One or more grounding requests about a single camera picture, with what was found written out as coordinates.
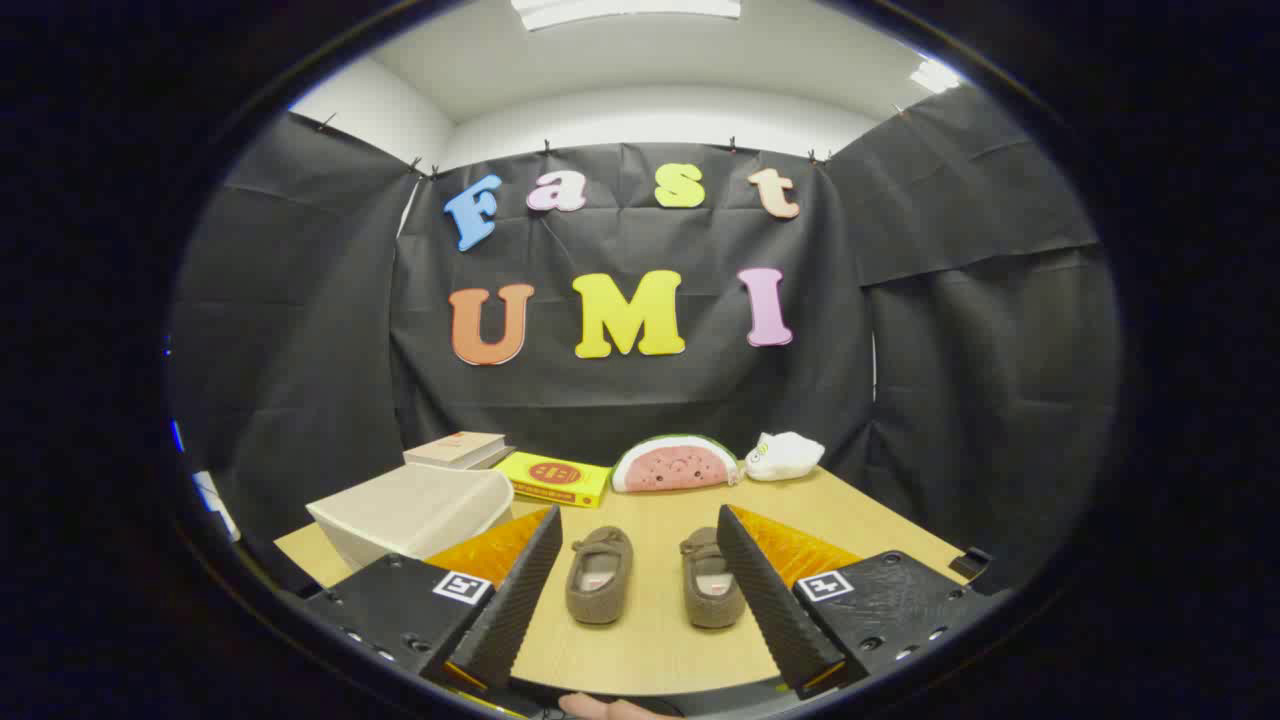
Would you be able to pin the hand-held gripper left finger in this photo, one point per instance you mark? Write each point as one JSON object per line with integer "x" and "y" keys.
{"x": 520, "y": 600}

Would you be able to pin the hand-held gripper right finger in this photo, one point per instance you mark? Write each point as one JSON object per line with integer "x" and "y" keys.
{"x": 770, "y": 610}

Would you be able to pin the brown fuzzy shoe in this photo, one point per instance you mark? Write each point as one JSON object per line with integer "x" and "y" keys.
{"x": 705, "y": 560}
{"x": 600, "y": 545}

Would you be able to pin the beige fabric storage box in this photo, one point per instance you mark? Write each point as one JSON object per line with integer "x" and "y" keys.
{"x": 410, "y": 510}

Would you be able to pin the yellow book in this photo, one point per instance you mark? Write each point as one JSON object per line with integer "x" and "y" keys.
{"x": 550, "y": 475}

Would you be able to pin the thick cream book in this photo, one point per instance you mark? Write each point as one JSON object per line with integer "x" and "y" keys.
{"x": 497, "y": 458}

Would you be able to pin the white plush toy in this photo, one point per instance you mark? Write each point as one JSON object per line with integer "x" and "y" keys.
{"x": 785, "y": 457}

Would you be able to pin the beige paperback book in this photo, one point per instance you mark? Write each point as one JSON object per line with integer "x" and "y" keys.
{"x": 455, "y": 447}

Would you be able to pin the watermelon plush toy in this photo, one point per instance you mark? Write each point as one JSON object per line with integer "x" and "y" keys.
{"x": 675, "y": 465}

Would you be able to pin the small black table clamp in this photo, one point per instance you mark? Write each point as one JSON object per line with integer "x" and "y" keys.
{"x": 970, "y": 562}

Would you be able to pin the white sheet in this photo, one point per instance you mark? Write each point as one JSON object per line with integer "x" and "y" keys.
{"x": 215, "y": 505}

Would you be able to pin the small ceiling light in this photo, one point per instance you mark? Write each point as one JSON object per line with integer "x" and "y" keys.
{"x": 935, "y": 75}

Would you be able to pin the long ceiling light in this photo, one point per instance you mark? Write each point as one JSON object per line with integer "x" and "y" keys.
{"x": 625, "y": 10}

